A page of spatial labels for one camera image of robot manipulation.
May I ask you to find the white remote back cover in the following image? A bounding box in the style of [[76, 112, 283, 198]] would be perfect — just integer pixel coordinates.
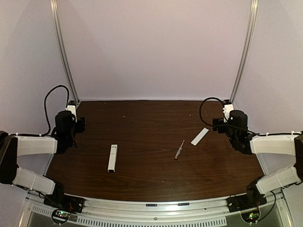
[[191, 128, 209, 146]]

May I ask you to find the clear handle small screwdriver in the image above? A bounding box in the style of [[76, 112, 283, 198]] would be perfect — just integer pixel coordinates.
[[174, 140, 185, 160]]

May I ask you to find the white remote control body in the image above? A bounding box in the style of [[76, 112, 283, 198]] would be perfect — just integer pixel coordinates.
[[107, 144, 118, 173]]

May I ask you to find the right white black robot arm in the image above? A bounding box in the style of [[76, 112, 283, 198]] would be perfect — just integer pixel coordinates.
[[212, 110, 303, 204]]

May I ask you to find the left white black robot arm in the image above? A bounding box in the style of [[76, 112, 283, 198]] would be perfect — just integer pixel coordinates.
[[0, 105, 85, 208]]

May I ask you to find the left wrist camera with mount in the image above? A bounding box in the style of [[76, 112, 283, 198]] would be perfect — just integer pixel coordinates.
[[65, 100, 77, 118]]

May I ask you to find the right black camera cable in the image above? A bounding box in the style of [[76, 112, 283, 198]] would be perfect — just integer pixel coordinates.
[[199, 96, 258, 135]]

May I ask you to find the black camera cable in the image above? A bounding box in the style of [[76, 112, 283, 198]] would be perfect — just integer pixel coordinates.
[[44, 85, 71, 137], [199, 96, 258, 135]]

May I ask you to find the left black camera cable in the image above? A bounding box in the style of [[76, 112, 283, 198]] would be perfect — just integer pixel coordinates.
[[44, 85, 71, 137]]

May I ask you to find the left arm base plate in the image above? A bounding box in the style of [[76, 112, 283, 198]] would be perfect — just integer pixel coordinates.
[[44, 195, 85, 213]]

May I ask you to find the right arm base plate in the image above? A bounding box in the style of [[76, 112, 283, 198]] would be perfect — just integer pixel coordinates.
[[226, 194, 267, 213]]

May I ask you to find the aluminium front rail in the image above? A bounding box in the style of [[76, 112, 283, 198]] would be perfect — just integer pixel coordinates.
[[17, 190, 294, 227]]

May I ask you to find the perforated white cable duct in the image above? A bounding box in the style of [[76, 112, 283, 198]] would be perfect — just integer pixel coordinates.
[[27, 205, 227, 227]]

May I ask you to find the right aluminium frame post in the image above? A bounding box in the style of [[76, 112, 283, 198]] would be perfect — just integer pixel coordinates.
[[230, 0, 258, 103]]

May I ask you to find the aluminium frame post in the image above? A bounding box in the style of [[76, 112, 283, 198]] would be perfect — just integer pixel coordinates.
[[50, 0, 80, 105], [230, 0, 258, 103]]

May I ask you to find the left aluminium frame post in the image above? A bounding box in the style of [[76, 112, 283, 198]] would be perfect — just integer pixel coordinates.
[[50, 0, 80, 105]]

